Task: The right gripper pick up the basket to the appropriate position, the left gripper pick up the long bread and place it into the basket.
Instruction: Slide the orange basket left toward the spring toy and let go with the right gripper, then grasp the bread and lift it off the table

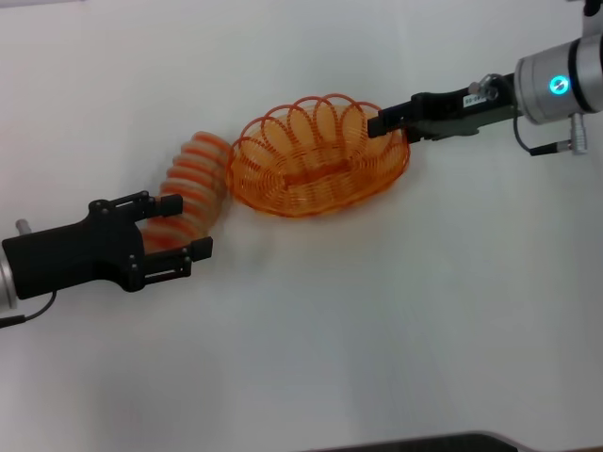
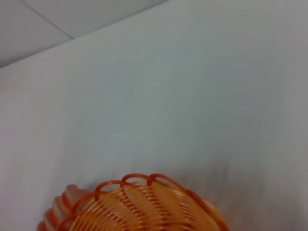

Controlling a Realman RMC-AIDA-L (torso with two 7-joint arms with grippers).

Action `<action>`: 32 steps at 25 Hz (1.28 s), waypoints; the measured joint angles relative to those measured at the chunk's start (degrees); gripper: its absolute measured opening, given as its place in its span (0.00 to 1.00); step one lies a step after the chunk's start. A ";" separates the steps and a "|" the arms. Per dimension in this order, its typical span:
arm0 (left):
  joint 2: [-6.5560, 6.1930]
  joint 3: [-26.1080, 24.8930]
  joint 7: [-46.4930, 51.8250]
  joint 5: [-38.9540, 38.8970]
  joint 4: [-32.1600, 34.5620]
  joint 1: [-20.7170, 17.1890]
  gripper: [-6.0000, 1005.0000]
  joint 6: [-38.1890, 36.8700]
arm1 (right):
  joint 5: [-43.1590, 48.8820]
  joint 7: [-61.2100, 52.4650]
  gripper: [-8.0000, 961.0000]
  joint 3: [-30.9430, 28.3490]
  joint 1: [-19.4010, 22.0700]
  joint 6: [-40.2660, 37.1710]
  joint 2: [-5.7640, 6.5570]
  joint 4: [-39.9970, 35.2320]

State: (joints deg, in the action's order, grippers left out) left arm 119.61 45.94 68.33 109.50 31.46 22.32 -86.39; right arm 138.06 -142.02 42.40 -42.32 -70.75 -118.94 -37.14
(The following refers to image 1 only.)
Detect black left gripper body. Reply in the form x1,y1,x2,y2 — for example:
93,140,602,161
2,200,147,300

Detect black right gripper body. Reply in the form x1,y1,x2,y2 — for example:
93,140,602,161
409,73,522,142

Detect orange white striped bread roll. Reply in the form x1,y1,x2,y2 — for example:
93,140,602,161
140,131,232,255

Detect orange woven plastic basket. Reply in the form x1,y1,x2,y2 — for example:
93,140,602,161
225,92,411,220

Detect dark robot torso edge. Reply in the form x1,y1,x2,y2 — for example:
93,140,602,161
324,430,531,452

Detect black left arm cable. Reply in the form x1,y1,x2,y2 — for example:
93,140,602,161
0,290,57,329

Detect grey right arm cable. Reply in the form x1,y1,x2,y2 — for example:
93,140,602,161
512,115,574,157

